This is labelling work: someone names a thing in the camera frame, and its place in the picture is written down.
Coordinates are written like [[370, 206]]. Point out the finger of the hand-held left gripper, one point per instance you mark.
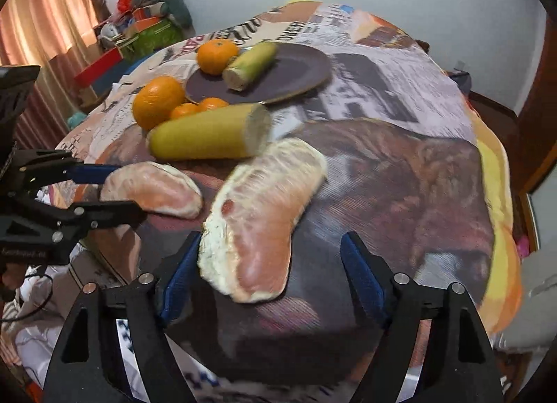
[[113, 213], [93, 173]]

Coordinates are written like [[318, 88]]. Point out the small tangerine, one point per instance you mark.
[[213, 103], [185, 112]]

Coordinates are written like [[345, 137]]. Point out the large yellow corn piece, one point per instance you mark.
[[204, 137]]

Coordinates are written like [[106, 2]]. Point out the brown wooden door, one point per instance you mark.
[[539, 103]]

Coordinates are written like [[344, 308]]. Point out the orange cardboard box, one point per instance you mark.
[[146, 23]]

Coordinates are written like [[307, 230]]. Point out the teal cloth bag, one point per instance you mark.
[[76, 119]]

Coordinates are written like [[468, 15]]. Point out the dark backpack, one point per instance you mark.
[[460, 82]]

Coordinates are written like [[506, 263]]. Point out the small green-yellow corn piece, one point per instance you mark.
[[252, 64]]

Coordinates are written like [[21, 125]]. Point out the large peeled pomelo segment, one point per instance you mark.
[[261, 220]]

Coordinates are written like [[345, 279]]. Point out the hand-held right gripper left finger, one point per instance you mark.
[[178, 283]]

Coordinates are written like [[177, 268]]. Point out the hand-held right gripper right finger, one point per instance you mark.
[[361, 281]]

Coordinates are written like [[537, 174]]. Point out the small peeled pomelo segment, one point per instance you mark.
[[161, 192]]

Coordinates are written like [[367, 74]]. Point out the newspaper printed blanket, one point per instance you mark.
[[391, 168]]

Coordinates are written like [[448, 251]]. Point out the green fabric bag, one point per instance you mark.
[[152, 39]]

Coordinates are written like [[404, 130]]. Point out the large orange with sticker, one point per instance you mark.
[[156, 103]]

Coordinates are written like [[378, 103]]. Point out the plain large orange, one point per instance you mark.
[[215, 57]]

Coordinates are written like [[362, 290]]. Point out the white bed sheet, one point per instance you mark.
[[35, 342]]

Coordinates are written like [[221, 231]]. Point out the dark brown round plate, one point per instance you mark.
[[296, 70]]

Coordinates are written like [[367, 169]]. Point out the red box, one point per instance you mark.
[[100, 66]]

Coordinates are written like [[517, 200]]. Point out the orange brown curtain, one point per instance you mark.
[[48, 16]]

